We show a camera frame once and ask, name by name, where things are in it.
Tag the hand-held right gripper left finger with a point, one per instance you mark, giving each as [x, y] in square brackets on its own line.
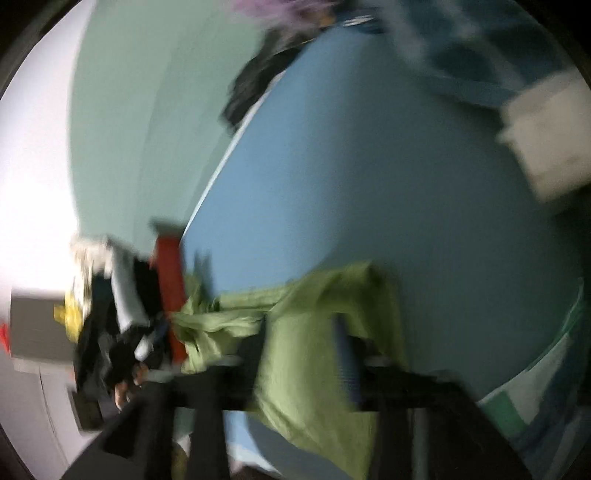
[208, 415]

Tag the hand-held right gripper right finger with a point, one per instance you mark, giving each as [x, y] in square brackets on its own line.
[347, 364]

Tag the green shirt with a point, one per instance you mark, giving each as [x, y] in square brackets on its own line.
[300, 369]

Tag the pile of dark clothes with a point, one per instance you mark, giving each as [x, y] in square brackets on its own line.
[97, 350]

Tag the red cardboard box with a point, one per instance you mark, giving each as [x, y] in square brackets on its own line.
[168, 286]

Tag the blue mat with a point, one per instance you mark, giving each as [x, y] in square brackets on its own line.
[369, 184]

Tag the green and white patterned cloth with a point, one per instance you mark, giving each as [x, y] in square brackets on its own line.
[531, 383]

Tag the grey box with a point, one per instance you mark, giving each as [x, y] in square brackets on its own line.
[37, 327]

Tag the dark cloth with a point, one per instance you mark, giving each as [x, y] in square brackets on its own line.
[258, 78]

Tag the white box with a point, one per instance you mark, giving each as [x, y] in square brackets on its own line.
[545, 138]

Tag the teal patterned cloth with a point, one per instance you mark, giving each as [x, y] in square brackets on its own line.
[461, 41]

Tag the purple cloth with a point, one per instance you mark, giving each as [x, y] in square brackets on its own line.
[277, 9]

